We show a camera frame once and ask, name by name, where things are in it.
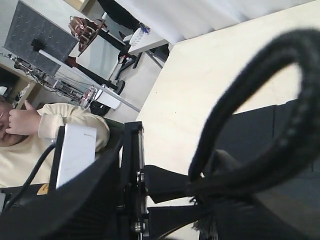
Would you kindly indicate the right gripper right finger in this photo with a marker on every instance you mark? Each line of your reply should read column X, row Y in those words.
column 266, row 215

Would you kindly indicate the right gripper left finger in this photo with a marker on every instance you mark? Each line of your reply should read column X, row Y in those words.
column 105, row 202

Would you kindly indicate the white desk with legs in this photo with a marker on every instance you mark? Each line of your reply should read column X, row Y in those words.
column 132, row 47

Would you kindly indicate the white backdrop curtain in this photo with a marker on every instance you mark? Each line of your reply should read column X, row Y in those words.
column 179, row 20

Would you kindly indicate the grey perforated board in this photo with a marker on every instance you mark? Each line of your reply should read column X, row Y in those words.
column 30, row 32

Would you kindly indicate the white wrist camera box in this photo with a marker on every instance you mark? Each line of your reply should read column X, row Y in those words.
column 77, row 153

